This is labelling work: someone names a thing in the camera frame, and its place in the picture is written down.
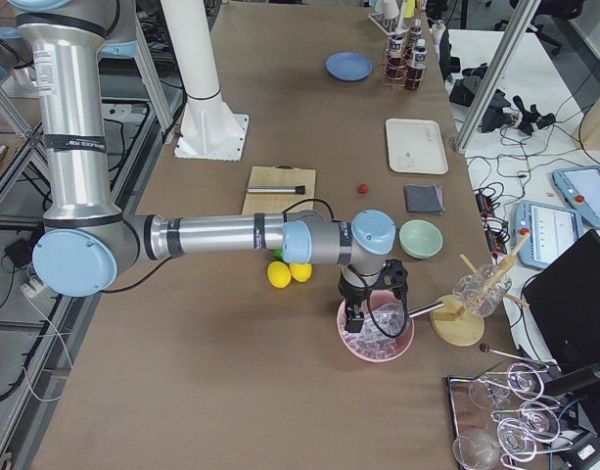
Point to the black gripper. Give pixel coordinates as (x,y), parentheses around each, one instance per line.
(356,293)

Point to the blue plate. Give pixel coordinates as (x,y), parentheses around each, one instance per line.
(349,66)

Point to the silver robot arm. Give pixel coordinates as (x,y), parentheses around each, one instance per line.
(89,239)

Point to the pink ice bowl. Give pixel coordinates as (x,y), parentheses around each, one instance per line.
(370,343)

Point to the whole yellow lemon two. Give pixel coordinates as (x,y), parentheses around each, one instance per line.
(301,272)

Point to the steel ice scoop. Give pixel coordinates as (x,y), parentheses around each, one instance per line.
(412,309)

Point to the whole yellow lemon one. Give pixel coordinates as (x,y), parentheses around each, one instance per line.
(278,274)

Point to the wooden cup tree stand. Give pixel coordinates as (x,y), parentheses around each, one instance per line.
(454,323)

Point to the green bowl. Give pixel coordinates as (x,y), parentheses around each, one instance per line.
(420,239)

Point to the glass mugs on stand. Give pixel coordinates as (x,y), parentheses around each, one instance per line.
(482,301)

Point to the grey folded cloth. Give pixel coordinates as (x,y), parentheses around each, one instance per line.
(424,199)

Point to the steel muddler black tip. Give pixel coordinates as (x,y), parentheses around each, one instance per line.
(277,189)

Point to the wooden cutting board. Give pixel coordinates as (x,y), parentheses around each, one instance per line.
(279,175)

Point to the cream rabbit tray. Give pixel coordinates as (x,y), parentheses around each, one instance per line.
(415,146)

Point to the wine glass rack tray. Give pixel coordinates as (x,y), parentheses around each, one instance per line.
(508,419)

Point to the teach pendant near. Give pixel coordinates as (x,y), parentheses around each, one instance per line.
(544,232)

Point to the teach pendant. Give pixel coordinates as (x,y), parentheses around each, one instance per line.
(544,232)
(580,187)

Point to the black laptop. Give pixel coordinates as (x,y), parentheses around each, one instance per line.
(564,301)

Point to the tea bottle near front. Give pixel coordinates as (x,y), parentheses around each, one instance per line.
(416,66)

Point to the tea bottle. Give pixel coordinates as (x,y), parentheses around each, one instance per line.
(394,62)
(416,66)
(415,33)

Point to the tea bottle middle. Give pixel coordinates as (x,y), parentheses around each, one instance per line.
(394,62)

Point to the teach pendant far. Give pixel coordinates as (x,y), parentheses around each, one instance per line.
(580,187)

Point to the tea bottle far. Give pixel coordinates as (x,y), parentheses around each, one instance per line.
(415,33)

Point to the white cup rack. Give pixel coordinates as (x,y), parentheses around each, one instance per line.
(407,10)

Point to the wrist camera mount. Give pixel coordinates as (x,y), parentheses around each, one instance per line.
(393,277)

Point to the white camera post base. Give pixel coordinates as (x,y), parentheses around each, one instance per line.
(209,129)

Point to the copper wire bottle rack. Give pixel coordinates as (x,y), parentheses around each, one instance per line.
(407,56)

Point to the aluminium frame post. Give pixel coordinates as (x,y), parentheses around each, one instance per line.
(504,53)

